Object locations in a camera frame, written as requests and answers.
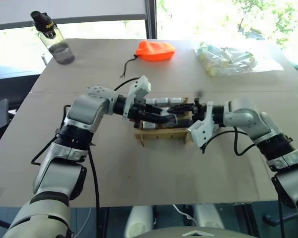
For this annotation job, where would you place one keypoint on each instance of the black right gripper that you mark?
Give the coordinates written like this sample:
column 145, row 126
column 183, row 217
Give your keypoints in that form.
column 200, row 111

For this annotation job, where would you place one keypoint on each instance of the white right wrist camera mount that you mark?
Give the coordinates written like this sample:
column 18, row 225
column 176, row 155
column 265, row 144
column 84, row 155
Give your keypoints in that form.
column 201, row 130

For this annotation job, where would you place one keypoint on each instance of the wooden battery holder tray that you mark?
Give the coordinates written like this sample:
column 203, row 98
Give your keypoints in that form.
column 161, row 137

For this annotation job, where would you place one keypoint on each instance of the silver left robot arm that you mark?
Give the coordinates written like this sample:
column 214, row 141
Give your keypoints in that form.
column 84, row 112

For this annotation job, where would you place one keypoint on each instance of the grey and black chair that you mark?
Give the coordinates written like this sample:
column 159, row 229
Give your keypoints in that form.
column 0, row 114

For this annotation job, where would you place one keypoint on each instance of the clear plastic bag of items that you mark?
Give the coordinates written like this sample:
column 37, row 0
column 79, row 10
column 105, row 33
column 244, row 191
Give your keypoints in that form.
column 228, row 60

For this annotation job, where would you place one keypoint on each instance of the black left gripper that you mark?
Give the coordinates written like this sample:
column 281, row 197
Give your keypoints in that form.
column 137, row 111

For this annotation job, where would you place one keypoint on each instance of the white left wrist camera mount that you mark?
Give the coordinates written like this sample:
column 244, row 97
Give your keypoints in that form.
column 141, row 86

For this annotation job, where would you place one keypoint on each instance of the grey rounded robot body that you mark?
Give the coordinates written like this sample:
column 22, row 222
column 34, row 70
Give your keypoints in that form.
column 193, row 233

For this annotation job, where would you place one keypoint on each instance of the silver camera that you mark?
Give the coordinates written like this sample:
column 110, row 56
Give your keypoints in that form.
column 151, row 101
column 162, row 101
column 176, row 100
column 150, row 125

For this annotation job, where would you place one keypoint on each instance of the dark window frame post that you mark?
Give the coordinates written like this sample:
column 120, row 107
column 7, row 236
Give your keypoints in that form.
column 151, row 18

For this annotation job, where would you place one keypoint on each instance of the clear bottle with black cap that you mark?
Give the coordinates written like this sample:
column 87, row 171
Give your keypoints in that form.
column 59, row 47

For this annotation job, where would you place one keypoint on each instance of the white rounded shape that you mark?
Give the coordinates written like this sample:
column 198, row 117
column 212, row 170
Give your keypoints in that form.
column 139, row 221

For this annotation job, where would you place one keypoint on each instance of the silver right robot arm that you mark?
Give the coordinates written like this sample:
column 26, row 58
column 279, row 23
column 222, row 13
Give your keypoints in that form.
column 247, row 117

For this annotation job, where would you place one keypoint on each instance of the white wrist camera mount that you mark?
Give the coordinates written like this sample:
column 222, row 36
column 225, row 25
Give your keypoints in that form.
column 201, row 130
column 141, row 86

